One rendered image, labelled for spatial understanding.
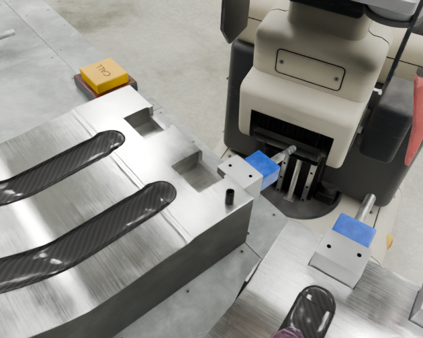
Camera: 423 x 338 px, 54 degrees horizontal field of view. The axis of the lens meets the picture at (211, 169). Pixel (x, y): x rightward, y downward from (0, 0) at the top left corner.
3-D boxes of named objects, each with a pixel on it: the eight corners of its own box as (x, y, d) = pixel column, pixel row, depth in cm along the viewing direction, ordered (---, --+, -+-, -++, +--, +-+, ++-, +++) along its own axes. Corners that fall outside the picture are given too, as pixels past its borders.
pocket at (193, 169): (200, 170, 53) (201, 149, 51) (227, 194, 51) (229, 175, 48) (171, 186, 51) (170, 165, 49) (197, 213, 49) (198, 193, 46)
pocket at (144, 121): (153, 125, 59) (151, 104, 56) (175, 145, 56) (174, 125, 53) (125, 138, 57) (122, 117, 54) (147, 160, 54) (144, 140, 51)
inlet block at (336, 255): (346, 200, 54) (358, 173, 50) (383, 218, 52) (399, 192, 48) (303, 276, 46) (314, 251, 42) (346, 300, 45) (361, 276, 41)
